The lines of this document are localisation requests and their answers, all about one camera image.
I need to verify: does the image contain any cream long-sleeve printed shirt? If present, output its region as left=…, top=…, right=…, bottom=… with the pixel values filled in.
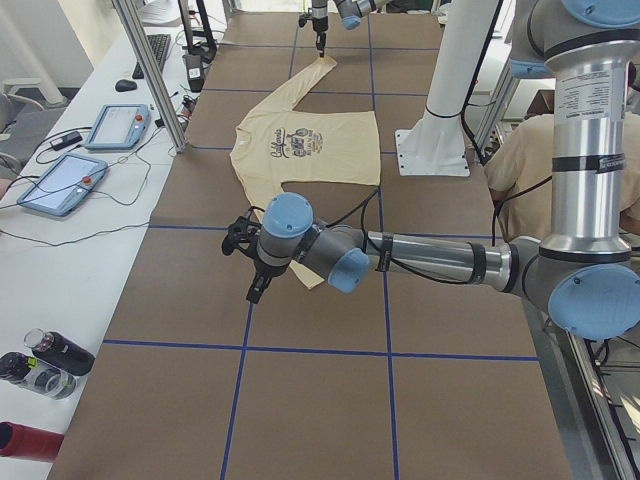
left=230, top=57, right=380, bottom=293

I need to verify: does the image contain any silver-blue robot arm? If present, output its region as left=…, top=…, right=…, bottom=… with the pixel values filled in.
left=247, top=1, right=639, bottom=340
left=298, top=0, right=389, bottom=58

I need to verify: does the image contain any blue teach pendant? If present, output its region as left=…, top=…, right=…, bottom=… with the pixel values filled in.
left=84, top=104, right=150, bottom=151
left=17, top=153, right=109, bottom=217

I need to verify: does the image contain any clear plastic bottle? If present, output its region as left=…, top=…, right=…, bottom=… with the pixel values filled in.
left=1, top=352, right=76, bottom=400

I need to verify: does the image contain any red bottle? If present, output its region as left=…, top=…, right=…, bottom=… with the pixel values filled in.
left=1, top=422, right=64, bottom=463

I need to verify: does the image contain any aluminium frame post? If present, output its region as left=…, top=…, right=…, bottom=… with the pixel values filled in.
left=112, top=0, right=187, bottom=153

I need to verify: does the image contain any upper blue teach pendant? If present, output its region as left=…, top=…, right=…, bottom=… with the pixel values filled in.
left=84, top=104, right=150, bottom=151

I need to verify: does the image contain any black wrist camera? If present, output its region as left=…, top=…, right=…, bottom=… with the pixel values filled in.
left=221, top=212, right=261, bottom=259

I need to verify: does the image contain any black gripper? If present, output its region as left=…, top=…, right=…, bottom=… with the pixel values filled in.
left=246, top=258, right=290, bottom=303
left=310, top=5, right=329, bottom=56

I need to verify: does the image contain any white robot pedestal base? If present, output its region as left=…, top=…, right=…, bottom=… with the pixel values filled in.
left=395, top=0, right=502, bottom=177

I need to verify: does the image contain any lower blue teach pendant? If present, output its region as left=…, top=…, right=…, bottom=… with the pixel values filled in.
left=17, top=153, right=109, bottom=217

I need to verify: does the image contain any black keyboard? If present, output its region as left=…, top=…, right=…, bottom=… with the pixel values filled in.
left=132, top=33, right=171, bottom=80

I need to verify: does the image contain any person in beige shirt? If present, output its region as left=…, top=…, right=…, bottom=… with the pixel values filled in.
left=484, top=113, right=639, bottom=242

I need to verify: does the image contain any black computer mouse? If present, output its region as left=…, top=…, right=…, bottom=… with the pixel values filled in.
left=114, top=79, right=138, bottom=93

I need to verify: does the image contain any black water bottle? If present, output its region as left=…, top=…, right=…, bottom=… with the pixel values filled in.
left=23, top=328, right=95, bottom=376

